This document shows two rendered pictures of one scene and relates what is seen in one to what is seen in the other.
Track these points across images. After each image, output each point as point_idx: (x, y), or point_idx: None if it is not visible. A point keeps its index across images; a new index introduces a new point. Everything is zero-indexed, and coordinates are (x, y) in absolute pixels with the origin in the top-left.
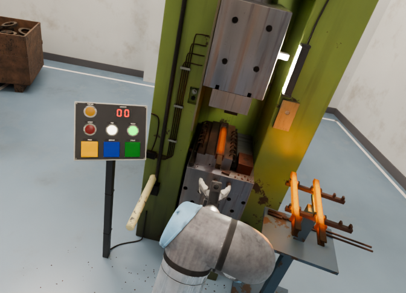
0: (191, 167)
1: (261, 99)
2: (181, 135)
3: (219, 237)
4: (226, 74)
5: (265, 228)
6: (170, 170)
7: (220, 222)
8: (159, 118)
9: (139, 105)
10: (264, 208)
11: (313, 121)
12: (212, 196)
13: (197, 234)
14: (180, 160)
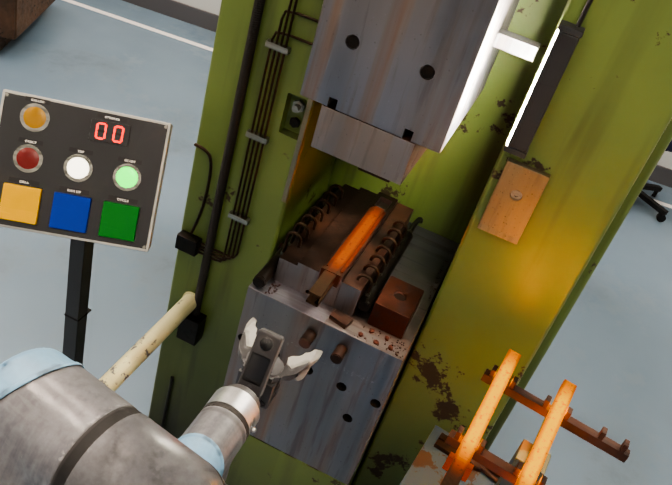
0: (259, 290)
1: (437, 152)
2: (260, 208)
3: (63, 438)
4: (356, 74)
5: (412, 479)
6: (230, 290)
7: (83, 407)
8: (214, 160)
9: (151, 120)
10: (433, 430)
11: (584, 228)
12: (254, 366)
13: (21, 422)
14: (256, 271)
